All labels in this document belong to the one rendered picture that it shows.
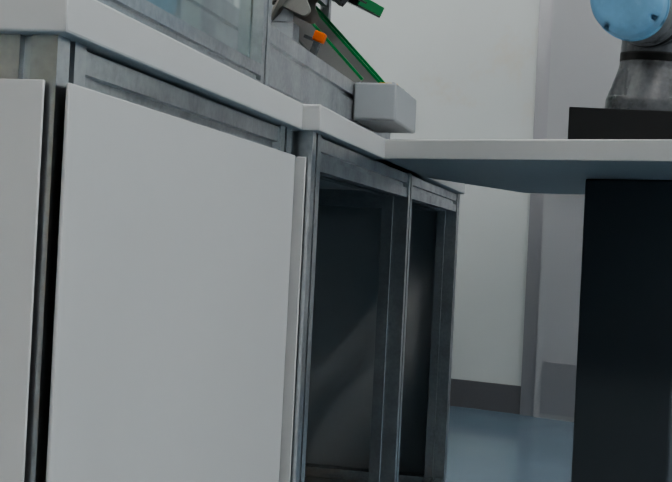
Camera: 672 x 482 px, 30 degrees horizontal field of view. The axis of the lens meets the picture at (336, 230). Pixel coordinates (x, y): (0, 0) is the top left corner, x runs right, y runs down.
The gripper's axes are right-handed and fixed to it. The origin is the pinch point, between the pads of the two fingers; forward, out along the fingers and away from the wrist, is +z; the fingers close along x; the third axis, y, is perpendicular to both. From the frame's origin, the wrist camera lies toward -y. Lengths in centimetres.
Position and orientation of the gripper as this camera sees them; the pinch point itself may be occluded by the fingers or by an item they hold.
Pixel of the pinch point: (276, 13)
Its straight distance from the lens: 222.1
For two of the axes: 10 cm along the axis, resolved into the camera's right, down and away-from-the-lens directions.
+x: 2.1, 0.2, 9.8
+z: -6.7, 7.3, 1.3
